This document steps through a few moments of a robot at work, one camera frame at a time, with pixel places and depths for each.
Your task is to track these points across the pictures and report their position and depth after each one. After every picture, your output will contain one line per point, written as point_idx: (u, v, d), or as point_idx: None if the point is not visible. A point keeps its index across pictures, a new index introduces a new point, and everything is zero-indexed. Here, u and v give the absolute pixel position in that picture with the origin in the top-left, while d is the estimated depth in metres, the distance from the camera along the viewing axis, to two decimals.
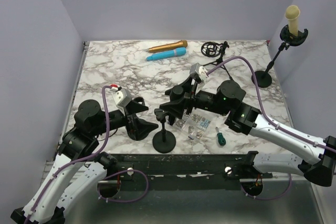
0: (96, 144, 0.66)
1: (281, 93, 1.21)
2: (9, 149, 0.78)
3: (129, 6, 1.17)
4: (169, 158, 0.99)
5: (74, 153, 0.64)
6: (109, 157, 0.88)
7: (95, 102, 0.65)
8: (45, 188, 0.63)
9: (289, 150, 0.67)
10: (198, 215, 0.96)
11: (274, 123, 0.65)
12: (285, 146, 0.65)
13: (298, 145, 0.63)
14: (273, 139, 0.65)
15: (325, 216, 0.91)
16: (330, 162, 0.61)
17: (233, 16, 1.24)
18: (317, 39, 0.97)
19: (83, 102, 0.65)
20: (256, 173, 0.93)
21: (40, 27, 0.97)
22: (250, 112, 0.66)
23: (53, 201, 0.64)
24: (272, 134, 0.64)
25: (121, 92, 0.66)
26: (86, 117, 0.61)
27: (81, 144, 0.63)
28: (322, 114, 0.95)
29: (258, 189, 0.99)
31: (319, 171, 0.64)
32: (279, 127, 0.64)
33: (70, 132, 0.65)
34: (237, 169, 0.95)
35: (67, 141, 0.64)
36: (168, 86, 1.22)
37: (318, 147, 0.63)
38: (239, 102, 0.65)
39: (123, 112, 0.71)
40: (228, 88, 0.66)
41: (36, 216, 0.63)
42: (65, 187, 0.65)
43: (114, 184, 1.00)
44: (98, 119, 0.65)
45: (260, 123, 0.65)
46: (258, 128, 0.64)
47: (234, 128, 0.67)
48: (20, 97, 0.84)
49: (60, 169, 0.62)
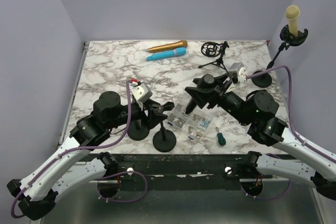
0: (106, 137, 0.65)
1: (281, 93, 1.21)
2: (9, 149, 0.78)
3: (129, 5, 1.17)
4: (168, 158, 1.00)
5: (84, 139, 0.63)
6: (111, 158, 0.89)
7: (117, 95, 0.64)
8: (48, 164, 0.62)
9: (310, 166, 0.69)
10: (198, 215, 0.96)
11: (301, 139, 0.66)
12: (307, 162, 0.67)
13: (322, 162, 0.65)
14: (296, 154, 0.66)
15: (325, 216, 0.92)
16: None
17: (233, 16, 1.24)
18: (317, 39, 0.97)
19: (104, 92, 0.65)
20: (257, 174, 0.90)
21: (41, 27, 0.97)
22: (275, 123, 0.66)
23: (52, 180, 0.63)
24: (298, 149, 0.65)
25: (142, 87, 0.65)
26: (105, 107, 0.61)
27: (93, 132, 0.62)
28: (322, 114, 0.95)
29: (259, 189, 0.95)
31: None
32: (305, 143, 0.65)
33: (85, 118, 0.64)
34: (237, 169, 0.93)
35: (81, 126, 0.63)
36: (168, 86, 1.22)
37: None
38: (272, 115, 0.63)
39: (141, 107, 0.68)
40: (262, 100, 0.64)
41: (30, 192, 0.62)
42: (66, 171, 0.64)
43: (113, 184, 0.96)
44: (116, 113, 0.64)
45: (286, 137, 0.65)
46: (286, 144, 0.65)
47: (259, 139, 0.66)
48: (20, 97, 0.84)
49: (66, 150, 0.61)
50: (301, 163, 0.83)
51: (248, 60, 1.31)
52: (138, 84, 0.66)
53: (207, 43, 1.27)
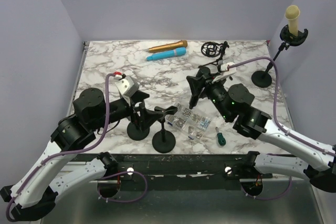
0: (91, 138, 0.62)
1: (282, 93, 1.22)
2: (9, 149, 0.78)
3: (129, 6, 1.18)
4: (168, 158, 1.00)
5: (65, 142, 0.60)
6: (111, 158, 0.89)
7: (100, 92, 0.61)
8: (32, 173, 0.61)
9: (296, 156, 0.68)
10: (198, 214, 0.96)
11: (284, 129, 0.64)
12: (293, 151, 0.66)
13: (307, 151, 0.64)
14: (281, 144, 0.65)
15: (325, 216, 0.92)
16: None
17: (233, 17, 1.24)
18: (317, 39, 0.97)
19: (86, 89, 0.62)
20: (257, 174, 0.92)
21: (41, 27, 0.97)
22: (259, 116, 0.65)
23: (40, 187, 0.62)
24: (283, 139, 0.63)
25: (126, 80, 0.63)
26: (86, 106, 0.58)
27: (75, 134, 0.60)
28: (322, 114, 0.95)
29: (258, 189, 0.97)
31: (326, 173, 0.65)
32: (290, 132, 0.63)
33: (66, 119, 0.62)
34: (237, 169, 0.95)
35: (61, 128, 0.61)
36: (168, 86, 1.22)
37: (327, 154, 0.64)
38: (247, 106, 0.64)
39: (128, 103, 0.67)
40: (236, 92, 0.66)
41: (20, 200, 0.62)
42: (53, 176, 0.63)
43: (113, 184, 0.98)
44: (98, 112, 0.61)
45: (269, 128, 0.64)
46: (269, 135, 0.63)
47: (244, 132, 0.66)
48: (20, 97, 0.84)
49: (48, 158, 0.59)
50: (295, 158, 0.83)
51: (248, 60, 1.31)
52: (123, 77, 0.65)
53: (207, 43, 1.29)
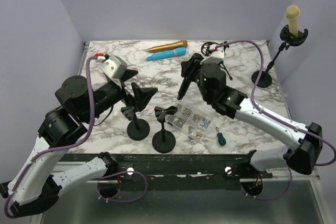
0: (81, 131, 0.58)
1: (282, 93, 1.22)
2: (9, 149, 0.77)
3: (130, 6, 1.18)
4: (168, 158, 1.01)
5: (53, 137, 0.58)
6: (111, 158, 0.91)
7: (84, 81, 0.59)
8: (24, 170, 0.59)
9: (273, 136, 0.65)
10: (198, 214, 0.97)
11: (259, 107, 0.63)
12: (268, 130, 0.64)
13: (279, 128, 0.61)
14: (256, 123, 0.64)
15: (325, 216, 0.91)
16: (309, 147, 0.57)
17: (233, 17, 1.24)
18: (317, 39, 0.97)
19: (69, 79, 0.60)
20: (256, 173, 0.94)
21: (41, 27, 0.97)
22: (237, 96, 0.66)
23: (34, 184, 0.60)
24: (255, 117, 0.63)
25: (110, 60, 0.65)
26: (69, 97, 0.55)
27: (63, 128, 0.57)
28: (321, 114, 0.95)
29: (258, 189, 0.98)
31: (300, 156, 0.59)
32: (263, 110, 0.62)
33: (54, 112, 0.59)
34: (237, 169, 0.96)
35: (48, 123, 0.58)
36: (168, 86, 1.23)
37: (299, 131, 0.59)
38: (219, 82, 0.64)
39: (119, 85, 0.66)
40: (208, 70, 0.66)
41: (17, 198, 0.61)
42: (47, 172, 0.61)
43: (114, 184, 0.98)
44: (84, 103, 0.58)
45: (244, 106, 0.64)
46: (241, 111, 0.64)
47: (220, 110, 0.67)
48: (20, 97, 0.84)
49: (37, 156, 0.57)
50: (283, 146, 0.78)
51: (248, 60, 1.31)
52: (106, 58, 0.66)
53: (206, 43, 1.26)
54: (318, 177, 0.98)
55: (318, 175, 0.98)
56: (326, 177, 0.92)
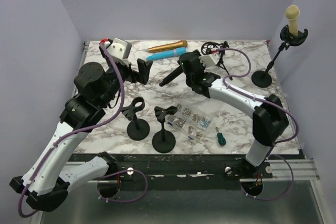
0: (99, 115, 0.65)
1: (281, 93, 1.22)
2: (9, 149, 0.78)
3: (130, 6, 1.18)
4: (168, 158, 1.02)
5: (77, 121, 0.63)
6: (111, 157, 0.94)
7: (98, 66, 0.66)
8: (45, 157, 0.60)
9: (240, 109, 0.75)
10: (198, 214, 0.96)
11: (227, 84, 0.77)
12: (234, 103, 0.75)
13: (240, 98, 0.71)
14: (225, 97, 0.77)
15: (325, 216, 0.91)
16: (263, 112, 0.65)
17: (233, 17, 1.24)
18: (317, 39, 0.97)
19: (84, 66, 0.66)
20: (256, 172, 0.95)
21: (41, 27, 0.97)
22: (211, 77, 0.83)
23: (54, 171, 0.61)
24: (223, 92, 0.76)
25: (115, 43, 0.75)
26: (88, 82, 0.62)
27: (84, 112, 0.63)
28: (321, 113, 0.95)
29: (258, 189, 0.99)
31: (256, 122, 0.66)
32: (229, 86, 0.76)
33: (73, 99, 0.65)
34: (237, 169, 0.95)
35: (70, 108, 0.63)
36: (168, 86, 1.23)
37: (257, 100, 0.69)
38: (191, 64, 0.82)
39: (126, 64, 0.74)
40: (185, 55, 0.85)
41: (34, 187, 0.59)
42: (66, 159, 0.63)
43: (114, 184, 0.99)
44: (100, 86, 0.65)
45: (215, 84, 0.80)
46: (211, 88, 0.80)
47: (198, 89, 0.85)
48: (20, 97, 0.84)
49: (61, 138, 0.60)
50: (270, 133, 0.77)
51: (248, 60, 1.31)
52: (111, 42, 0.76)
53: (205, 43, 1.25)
54: (318, 177, 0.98)
55: (318, 175, 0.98)
56: (326, 177, 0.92)
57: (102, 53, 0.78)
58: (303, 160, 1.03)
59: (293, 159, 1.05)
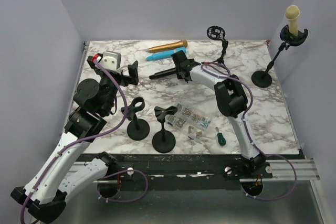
0: (102, 124, 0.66)
1: (281, 93, 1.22)
2: (9, 149, 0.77)
3: (130, 5, 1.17)
4: (168, 158, 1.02)
5: (81, 131, 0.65)
6: (109, 157, 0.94)
7: (94, 82, 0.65)
8: (49, 166, 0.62)
9: (211, 87, 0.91)
10: (197, 214, 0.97)
11: (202, 67, 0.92)
12: (207, 82, 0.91)
13: (209, 77, 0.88)
14: (200, 78, 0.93)
15: (326, 216, 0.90)
16: (223, 87, 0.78)
17: (233, 17, 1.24)
18: (317, 38, 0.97)
19: (81, 83, 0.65)
20: (256, 174, 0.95)
21: (41, 28, 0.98)
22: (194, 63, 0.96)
23: (57, 180, 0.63)
24: (199, 73, 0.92)
25: (106, 56, 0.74)
26: (86, 99, 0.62)
27: (87, 123, 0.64)
28: (321, 114, 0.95)
29: (257, 188, 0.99)
31: (218, 96, 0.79)
32: (203, 68, 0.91)
33: (76, 111, 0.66)
34: (237, 169, 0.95)
35: (74, 119, 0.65)
36: (168, 86, 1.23)
37: (221, 78, 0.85)
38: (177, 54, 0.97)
39: (119, 72, 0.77)
40: None
41: (38, 195, 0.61)
42: (69, 167, 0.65)
43: (113, 184, 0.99)
44: (99, 99, 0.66)
45: (195, 68, 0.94)
46: (192, 71, 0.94)
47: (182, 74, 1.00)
48: (20, 96, 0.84)
49: (65, 147, 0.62)
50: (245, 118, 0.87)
51: (248, 60, 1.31)
52: (101, 56, 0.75)
53: (212, 27, 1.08)
54: (318, 177, 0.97)
55: (318, 175, 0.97)
56: (326, 177, 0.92)
57: (91, 64, 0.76)
58: (303, 160, 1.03)
59: (293, 159, 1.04)
